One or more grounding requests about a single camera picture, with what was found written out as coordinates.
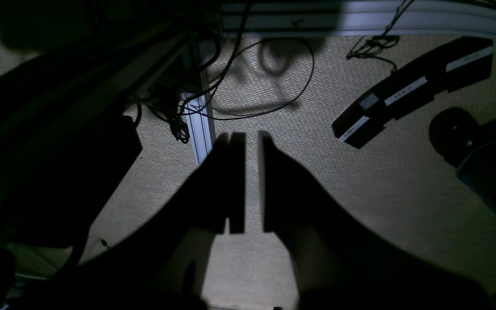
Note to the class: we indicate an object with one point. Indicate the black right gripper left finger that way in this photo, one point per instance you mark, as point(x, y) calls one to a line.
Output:
point(164, 263)

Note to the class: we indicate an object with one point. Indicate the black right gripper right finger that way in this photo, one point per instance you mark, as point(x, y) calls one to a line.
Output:
point(340, 264)

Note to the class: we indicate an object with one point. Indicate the black caster wheel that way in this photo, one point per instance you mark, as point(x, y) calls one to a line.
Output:
point(454, 134)

